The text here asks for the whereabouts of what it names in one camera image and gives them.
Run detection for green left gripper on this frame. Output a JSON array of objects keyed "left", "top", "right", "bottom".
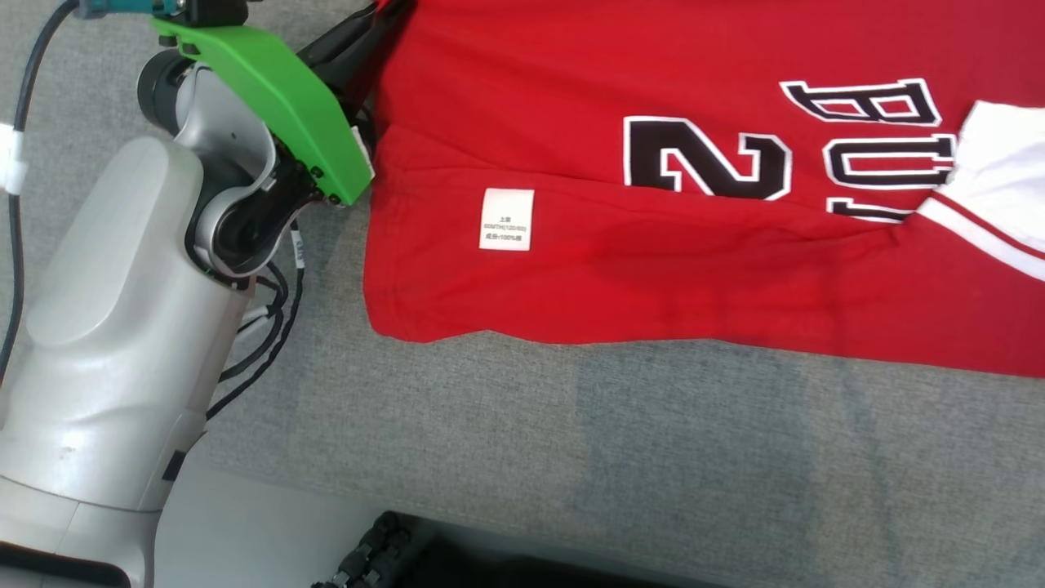
[{"left": 152, "top": 0, "right": 418, "bottom": 207}]

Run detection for red basketball jersey white sleeves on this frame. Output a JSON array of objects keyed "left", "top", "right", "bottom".
[{"left": 362, "top": 0, "right": 1045, "bottom": 379}]

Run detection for teal left camera connector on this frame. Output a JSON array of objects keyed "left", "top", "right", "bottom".
[{"left": 78, "top": 0, "right": 182, "bottom": 19}]

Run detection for black braided left arm cables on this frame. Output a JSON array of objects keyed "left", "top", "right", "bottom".
[{"left": 204, "top": 219, "right": 308, "bottom": 421}]

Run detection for white tape on left cable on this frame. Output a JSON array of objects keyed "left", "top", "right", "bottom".
[{"left": 0, "top": 122, "right": 30, "bottom": 195}]

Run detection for black left camera cable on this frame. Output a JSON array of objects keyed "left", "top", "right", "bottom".
[{"left": 0, "top": 0, "right": 82, "bottom": 385}]

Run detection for black segmented cable chain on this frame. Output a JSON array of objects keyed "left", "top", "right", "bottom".
[{"left": 310, "top": 510, "right": 736, "bottom": 588}]

